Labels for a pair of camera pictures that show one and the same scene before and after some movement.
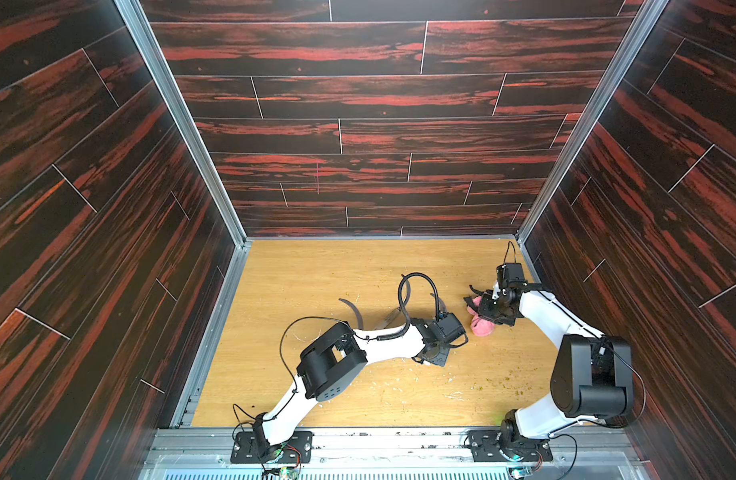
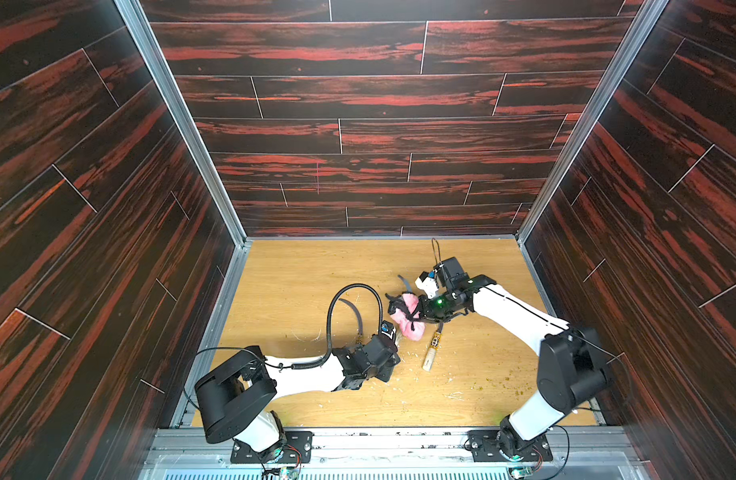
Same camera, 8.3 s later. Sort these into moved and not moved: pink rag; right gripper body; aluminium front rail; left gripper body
Moved: left gripper body; right gripper body; pink rag
Not moved: aluminium front rail
